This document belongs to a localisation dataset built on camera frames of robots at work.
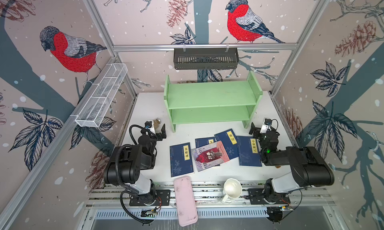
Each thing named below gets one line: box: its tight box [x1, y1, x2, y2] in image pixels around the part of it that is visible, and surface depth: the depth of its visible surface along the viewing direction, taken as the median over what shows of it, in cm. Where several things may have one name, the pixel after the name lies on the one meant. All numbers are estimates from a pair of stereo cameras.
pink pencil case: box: [174, 176, 199, 227], surface depth 72 cm
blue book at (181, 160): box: [169, 142, 194, 178], surface depth 87 cm
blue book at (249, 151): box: [236, 136, 263, 167], surface depth 90 cm
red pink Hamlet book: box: [191, 140, 230, 172], surface depth 87 cm
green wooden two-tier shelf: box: [163, 71, 263, 133], surface depth 91 cm
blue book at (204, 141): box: [195, 136, 217, 149], surface depth 95 cm
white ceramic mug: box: [221, 178, 243, 204], surface depth 71 cm
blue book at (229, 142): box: [214, 128, 240, 160], surface depth 94 cm
